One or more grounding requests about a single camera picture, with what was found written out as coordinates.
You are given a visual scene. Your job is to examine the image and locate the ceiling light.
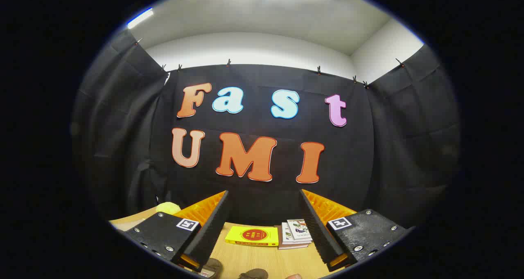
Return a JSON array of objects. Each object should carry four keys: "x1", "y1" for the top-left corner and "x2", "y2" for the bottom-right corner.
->
[{"x1": 126, "y1": 8, "x2": 154, "y2": 29}]

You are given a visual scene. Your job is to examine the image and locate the yellow plush bun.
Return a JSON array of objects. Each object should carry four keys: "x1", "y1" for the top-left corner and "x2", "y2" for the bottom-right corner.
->
[{"x1": 156, "y1": 202, "x2": 181, "y2": 215}]

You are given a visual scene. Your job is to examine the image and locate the brown fuzzy shoe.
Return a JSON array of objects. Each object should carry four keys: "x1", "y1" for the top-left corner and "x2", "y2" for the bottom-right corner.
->
[
  {"x1": 196, "y1": 258, "x2": 224, "y2": 279},
  {"x1": 239, "y1": 268, "x2": 269, "y2": 279}
]

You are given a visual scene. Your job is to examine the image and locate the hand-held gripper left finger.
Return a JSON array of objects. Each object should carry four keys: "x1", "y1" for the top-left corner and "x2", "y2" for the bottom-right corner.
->
[{"x1": 124, "y1": 190, "x2": 230, "y2": 272}]

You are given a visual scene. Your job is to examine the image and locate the yellow book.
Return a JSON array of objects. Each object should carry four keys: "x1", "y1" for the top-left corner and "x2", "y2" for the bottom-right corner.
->
[{"x1": 225, "y1": 226, "x2": 279, "y2": 247}]

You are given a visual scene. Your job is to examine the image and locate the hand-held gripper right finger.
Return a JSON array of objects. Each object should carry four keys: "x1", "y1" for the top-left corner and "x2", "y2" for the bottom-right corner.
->
[{"x1": 300, "y1": 189, "x2": 410, "y2": 272}]

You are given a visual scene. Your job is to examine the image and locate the black backdrop cloth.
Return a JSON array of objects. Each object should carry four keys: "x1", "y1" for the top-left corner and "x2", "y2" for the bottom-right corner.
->
[{"x1": 72, "y1": 29, "x2": 461, "y2": 230}]

